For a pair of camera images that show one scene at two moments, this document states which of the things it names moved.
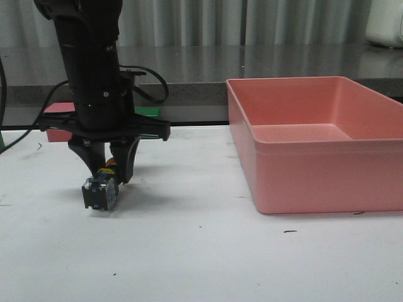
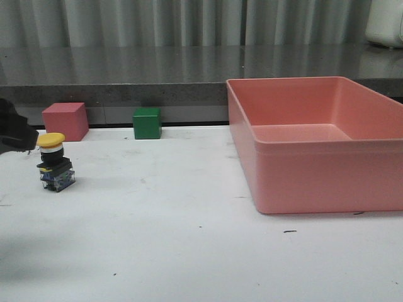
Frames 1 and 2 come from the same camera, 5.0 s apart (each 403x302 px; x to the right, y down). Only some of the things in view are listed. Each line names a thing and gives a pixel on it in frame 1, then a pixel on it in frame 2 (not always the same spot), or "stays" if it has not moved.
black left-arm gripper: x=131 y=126 → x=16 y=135
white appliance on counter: x=385 y=22 stays
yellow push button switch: x=101 y=190 → x=56 y=170
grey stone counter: x=196 y=76 stays
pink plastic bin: x=318 y=144 stays
